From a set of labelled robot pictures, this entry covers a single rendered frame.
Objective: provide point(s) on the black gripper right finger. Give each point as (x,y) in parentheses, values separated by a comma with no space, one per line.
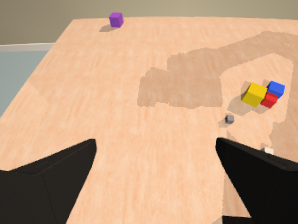
(267,184)

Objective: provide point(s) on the yellow block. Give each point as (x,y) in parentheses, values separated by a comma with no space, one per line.
(254,94)

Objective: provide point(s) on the red block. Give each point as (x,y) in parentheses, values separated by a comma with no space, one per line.
(270,100)

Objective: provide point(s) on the blue block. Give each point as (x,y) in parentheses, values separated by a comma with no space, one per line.
(276,88)

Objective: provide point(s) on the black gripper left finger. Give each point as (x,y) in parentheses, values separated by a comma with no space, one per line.
(45,191)

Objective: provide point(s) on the purple cube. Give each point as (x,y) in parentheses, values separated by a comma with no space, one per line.
(116,19)

